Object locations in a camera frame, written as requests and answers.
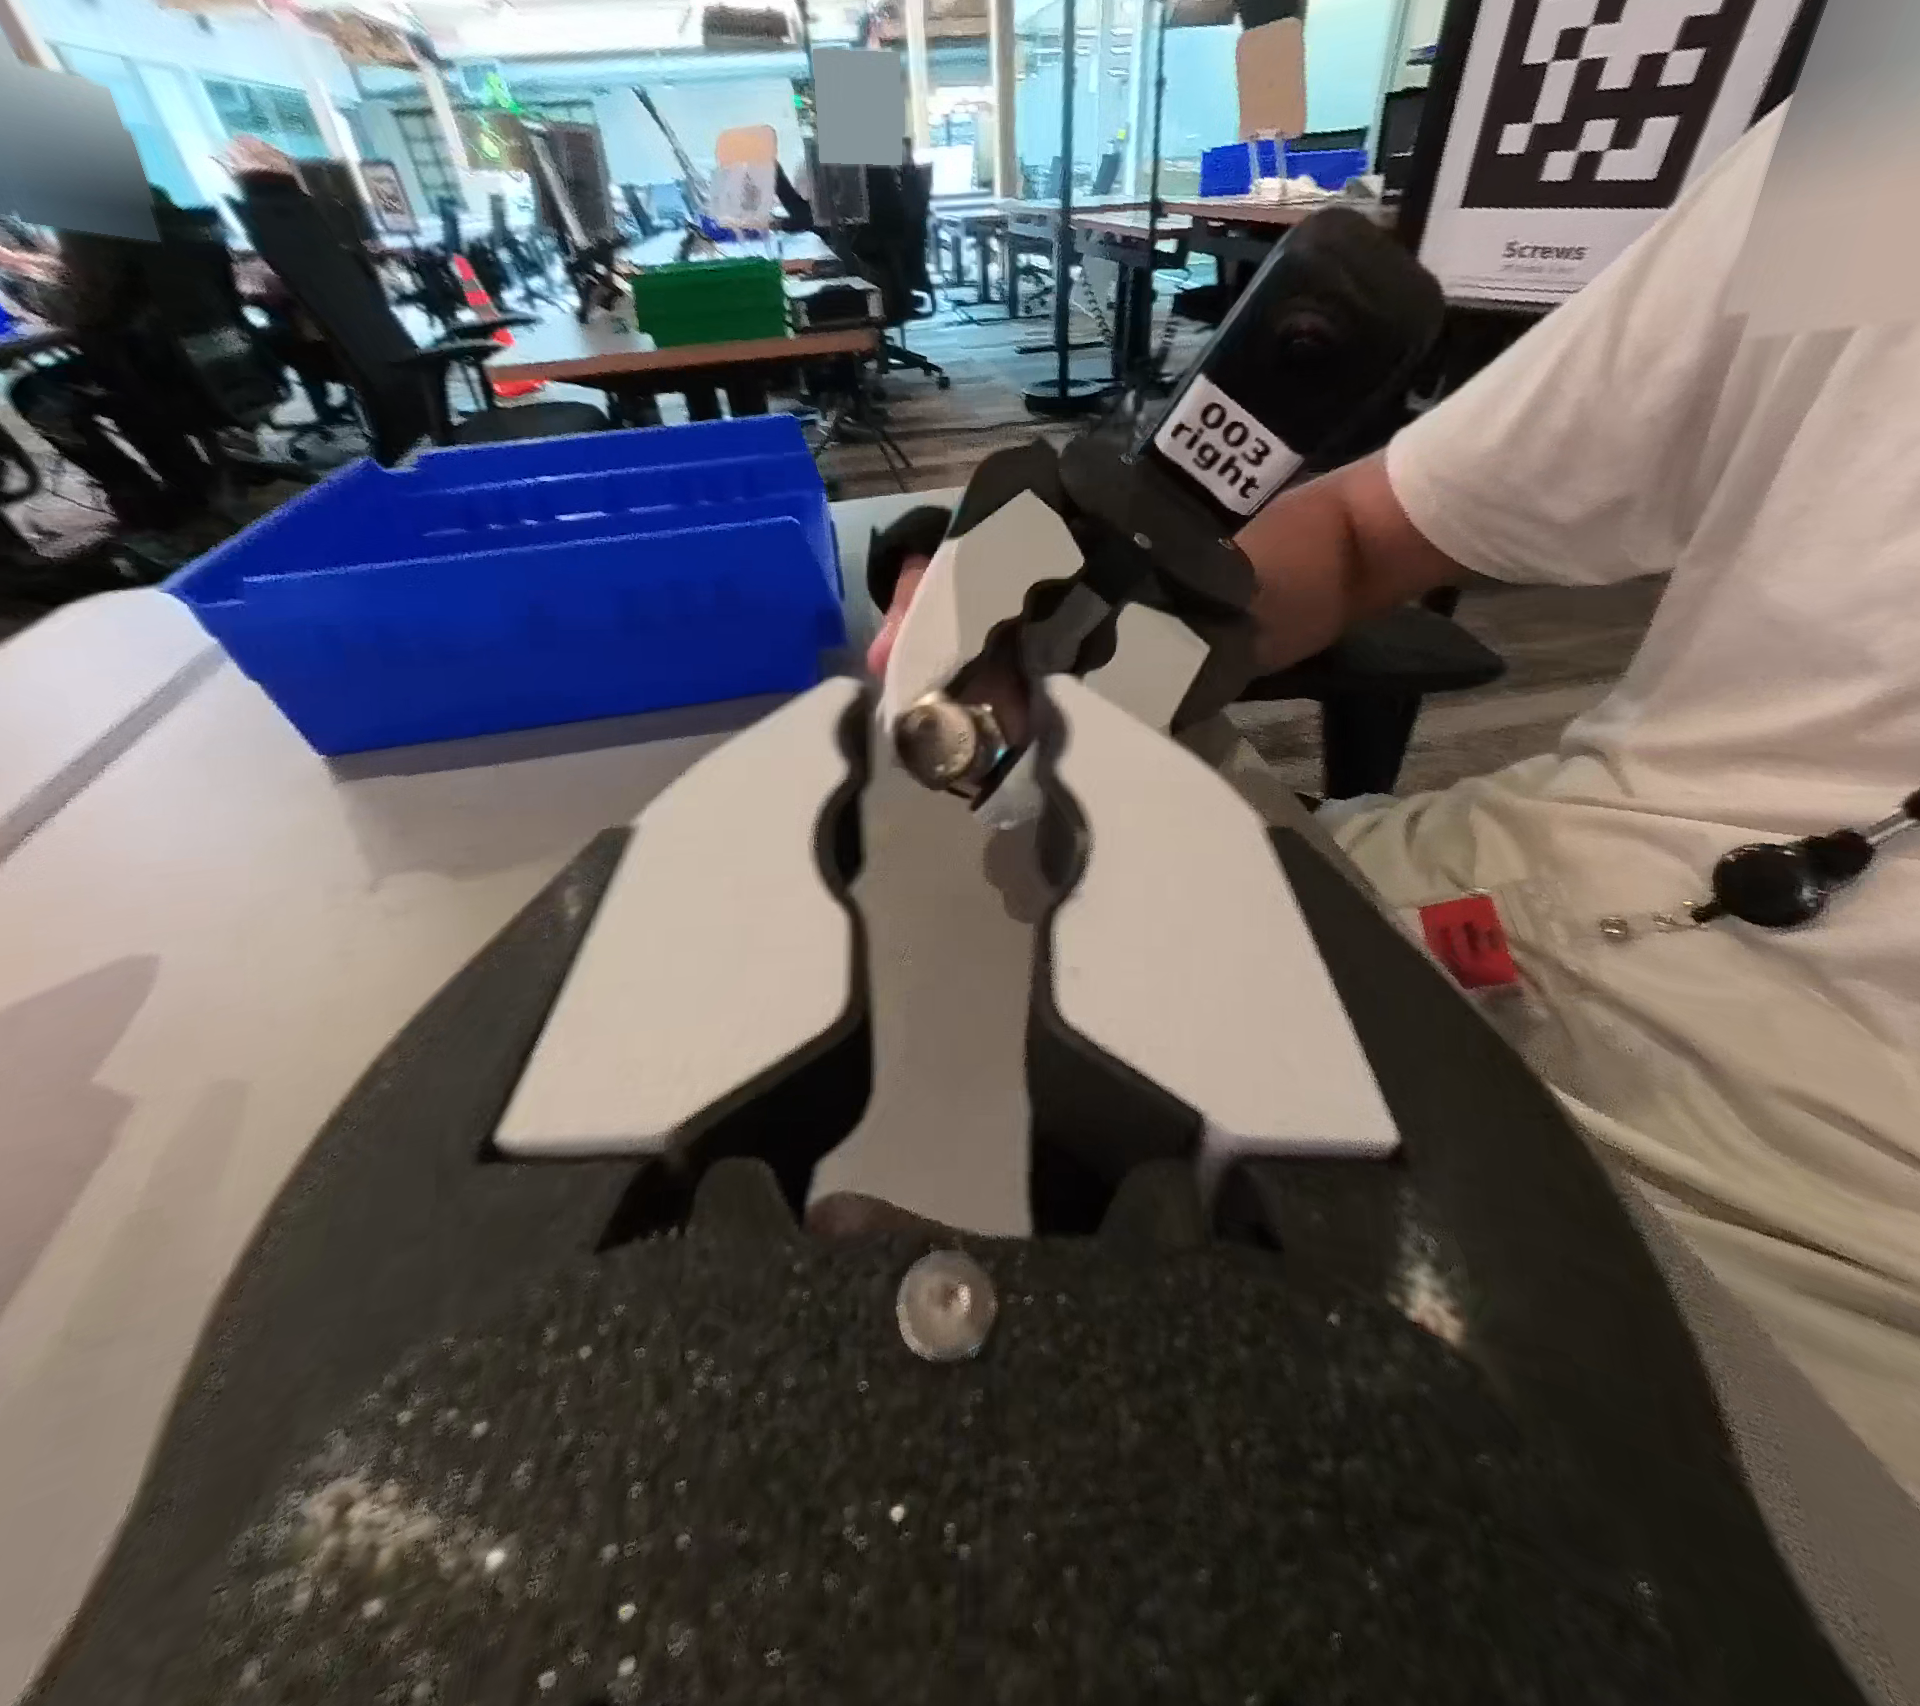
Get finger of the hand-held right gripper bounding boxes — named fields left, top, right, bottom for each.
left=974, top=579, right=1219, bottom=833
left=875, top=488, right=1092, bottom=747

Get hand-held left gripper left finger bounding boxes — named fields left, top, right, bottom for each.
left=492, top=678, right=875, bottom=1206

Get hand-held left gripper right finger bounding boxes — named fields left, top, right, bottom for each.
left=1026, top=673, right=1404, bottom=1232

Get steel hex bolt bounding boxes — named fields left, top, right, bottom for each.
left=892, top=690, right=984, bottom=790

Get blue plastic bin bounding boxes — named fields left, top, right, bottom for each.
left=1200, top=141, right=1371, bottom=197
left=164, top=411, right=851, bottom=759

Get person's right forearm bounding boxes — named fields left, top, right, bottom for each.
left=1235, top=446, right=1463, bottom=676

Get wooden desk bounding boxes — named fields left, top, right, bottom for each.
left=929, top=190, right=1404, bottom=388
left=485, top=318, right=882, bottom=425

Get black floor lamp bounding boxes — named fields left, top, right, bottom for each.
left=1020, top=0, right=1137, bottom=416

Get framed marker sign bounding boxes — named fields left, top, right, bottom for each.
left=1397, top=0, right=1904, bottom=309

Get red clip tag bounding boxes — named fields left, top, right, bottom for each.
left=1416, top=895, right=1523, bottom=995

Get green plastic bin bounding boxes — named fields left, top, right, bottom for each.
left=629, top=258, right=791, bottom=345

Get person in white shirt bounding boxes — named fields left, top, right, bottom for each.
left=1319, top=92, right=1920, bottom=1468

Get small document stand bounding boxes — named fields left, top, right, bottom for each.
left=707, top=122, right=781, bottom=233

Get black office chair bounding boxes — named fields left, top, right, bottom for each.
left=224, top=159, right=609, bottom=465

